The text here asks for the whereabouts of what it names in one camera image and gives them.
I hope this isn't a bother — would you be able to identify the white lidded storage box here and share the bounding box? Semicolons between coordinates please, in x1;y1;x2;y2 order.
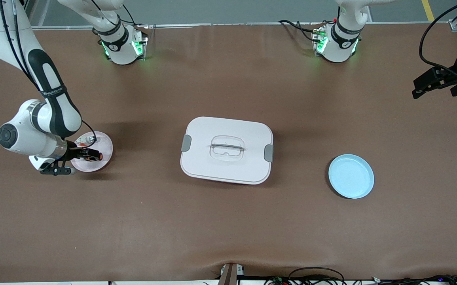
180;116;274;185

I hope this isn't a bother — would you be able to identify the pink round plate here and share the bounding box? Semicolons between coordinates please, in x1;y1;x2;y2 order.
70;131;114;173

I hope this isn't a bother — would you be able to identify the light blue round plate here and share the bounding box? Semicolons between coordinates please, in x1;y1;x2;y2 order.
328;154;375;199

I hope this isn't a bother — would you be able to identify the brown table cover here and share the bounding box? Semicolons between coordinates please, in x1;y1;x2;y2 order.
0;23;457;282

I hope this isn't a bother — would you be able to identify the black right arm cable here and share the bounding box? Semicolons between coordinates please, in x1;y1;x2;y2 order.
0;0;97;148

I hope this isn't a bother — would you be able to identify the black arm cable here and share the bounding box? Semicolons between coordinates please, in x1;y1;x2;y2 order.
418;0;457;78
0;0;97;148

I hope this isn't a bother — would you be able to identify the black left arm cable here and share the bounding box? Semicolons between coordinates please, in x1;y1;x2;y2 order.
418;0;457;78

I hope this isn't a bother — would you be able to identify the black right base cable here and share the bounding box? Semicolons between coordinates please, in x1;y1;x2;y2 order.
108;4;150;30

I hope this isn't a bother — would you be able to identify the black base cable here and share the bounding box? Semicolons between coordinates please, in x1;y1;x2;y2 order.
279;19;324;42
108;4;150;30

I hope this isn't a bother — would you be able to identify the black left base cable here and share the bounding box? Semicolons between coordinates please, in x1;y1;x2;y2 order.
279;19;324;42

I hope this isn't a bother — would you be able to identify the brown metal bracket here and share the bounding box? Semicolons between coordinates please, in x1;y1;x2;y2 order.
218;263;245;285

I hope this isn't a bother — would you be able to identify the black cable bundle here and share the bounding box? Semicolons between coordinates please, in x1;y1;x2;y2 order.
371;275;457;285

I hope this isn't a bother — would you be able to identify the black looped cable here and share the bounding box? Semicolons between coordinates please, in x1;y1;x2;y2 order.
264;267;346;285

